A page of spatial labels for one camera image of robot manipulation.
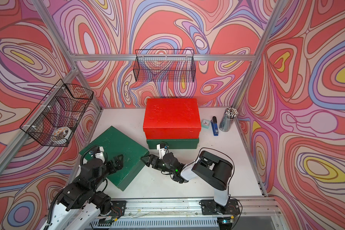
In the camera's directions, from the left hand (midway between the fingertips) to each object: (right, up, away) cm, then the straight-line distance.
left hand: (118, 158), depth 74 cm
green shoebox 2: (+40, +6, +12) cm, 42 cm away
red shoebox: (+28, +21, +10) cm, 36 cm away
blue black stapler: (+59, +16, +31) cm, 69 cm away
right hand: (+12, -5, +7) cm, 15 cm away
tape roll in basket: (-28, +14, 0) cm, 31 cm away
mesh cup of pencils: (+66, +21, +22) cm, 72 cm away
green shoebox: (-8, +5, +16) cm, 19 cm away
